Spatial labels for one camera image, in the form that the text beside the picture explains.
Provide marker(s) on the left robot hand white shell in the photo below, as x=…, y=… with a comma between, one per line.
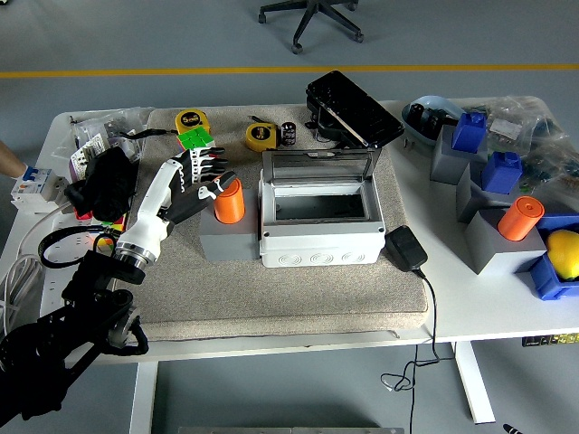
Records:
x=151, y=212

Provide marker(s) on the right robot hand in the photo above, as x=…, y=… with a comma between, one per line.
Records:
x=513, y=429

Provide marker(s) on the orange cylinder battery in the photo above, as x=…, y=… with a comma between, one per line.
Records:
x=229, y=207
x=519, y=221

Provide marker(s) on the smoky transparent box lid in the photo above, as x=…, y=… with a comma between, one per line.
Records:
x=316, y=165

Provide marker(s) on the person's right forearm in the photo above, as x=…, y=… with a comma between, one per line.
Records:
x=9, y=160

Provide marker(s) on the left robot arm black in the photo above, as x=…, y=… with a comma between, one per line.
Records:
x=68, y=325

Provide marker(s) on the white plastic junction box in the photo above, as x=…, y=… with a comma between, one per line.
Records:
x=316, y=246

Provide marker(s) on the rubik's cube multicoloured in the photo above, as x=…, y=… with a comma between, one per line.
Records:
x=108, y=230

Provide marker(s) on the black cloth bundle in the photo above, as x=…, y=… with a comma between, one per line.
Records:
x=106, y=185

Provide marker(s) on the white table leg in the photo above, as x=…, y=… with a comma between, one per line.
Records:
x=475, y=384
x=144, y=398

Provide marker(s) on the grey block holder round hole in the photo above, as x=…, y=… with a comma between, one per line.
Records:
x=226, y=244

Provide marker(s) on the rubik's cube green face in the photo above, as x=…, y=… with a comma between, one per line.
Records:
x=194, y=138

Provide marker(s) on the white purple packaged socket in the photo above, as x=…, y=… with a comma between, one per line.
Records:
x=88, y=153

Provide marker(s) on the black table control panel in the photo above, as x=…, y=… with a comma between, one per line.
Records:
x=549, y=340

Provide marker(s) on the clear bag of metal parts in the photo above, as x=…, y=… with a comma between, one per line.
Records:
x=97, y=122

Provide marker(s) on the white circuit breaker blue switches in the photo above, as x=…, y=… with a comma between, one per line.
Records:
x=36, y=194

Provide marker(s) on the white power strip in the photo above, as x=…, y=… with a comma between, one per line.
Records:
x=52, y=289

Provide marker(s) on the beige fabric mat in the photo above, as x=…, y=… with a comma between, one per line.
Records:
x=271, y=294

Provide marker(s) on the blue plastic bin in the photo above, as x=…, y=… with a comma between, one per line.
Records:
x=547, y=280

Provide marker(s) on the black capacitor silver print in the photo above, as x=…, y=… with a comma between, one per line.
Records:
x=289, y=134

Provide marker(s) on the black power adapter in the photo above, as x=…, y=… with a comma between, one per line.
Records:
x=405, y=248

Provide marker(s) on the black plastic case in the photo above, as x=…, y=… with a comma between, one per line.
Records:
x=353, y=113

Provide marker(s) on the black office chair base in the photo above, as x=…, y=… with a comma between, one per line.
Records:
x=312, y=20

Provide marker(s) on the blue plastic block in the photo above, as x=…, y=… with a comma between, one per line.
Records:
x=469, y=133
x=501, y=172

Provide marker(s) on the clear bag of components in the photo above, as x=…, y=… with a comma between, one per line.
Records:
x=552, y=167

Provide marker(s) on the small black capacitor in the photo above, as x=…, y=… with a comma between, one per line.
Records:
x=416, y=114
x=434, y=123

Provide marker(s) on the light blue bowl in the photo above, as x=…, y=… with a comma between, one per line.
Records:
x=434, y=103

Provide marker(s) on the clear bag with white label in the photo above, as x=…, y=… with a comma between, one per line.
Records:
x=515, y=122

